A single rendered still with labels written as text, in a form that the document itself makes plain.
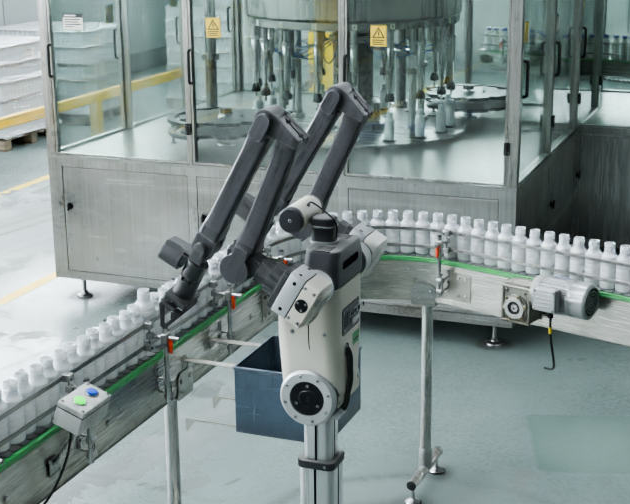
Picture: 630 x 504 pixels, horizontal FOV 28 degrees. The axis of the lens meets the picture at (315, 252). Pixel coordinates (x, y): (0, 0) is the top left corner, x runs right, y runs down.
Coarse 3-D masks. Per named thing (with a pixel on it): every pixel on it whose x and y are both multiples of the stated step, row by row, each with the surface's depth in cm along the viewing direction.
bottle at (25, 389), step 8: (16, 376) 324; (24, 376) 325; (24, 384) 325; (24, 392) 325; (32, 392) 326; (32, 400) 327; (24, 408) 325; (32, 408) 327; (24, 416) 326; (32, 416) 328; (32, 432) 329
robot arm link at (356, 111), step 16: (352, 96) 341; (352, 112) 339; (368, 112) 342; (352, 128) 342; (336, 144) 345; (352, 144) 345; (336, 160) 346; (320, 176) 350; (336, 176) 348; (320, 192) 351
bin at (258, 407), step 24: (192, 360) 399; (264, 360) 410; (360, 360) 407; (240, 384) 389; (264, 384) 386; (360, 384) 409; (240, 408) 392; (264, 408) 389; (360, 408) 411; (264, 432) 391; (288, 432) 388
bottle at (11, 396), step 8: (8, 384) 319; (16, 384) 320; (8, 392) 319; (16, 392) 320; (8, 400) 319; (16, 400) 319; (8, 408) 319; (8, 416) 320; (16, 416) 320; (16, 424) 321; (24, 424) 324; (24, 432) 323; (16, 440) 322; (24, 440) 324
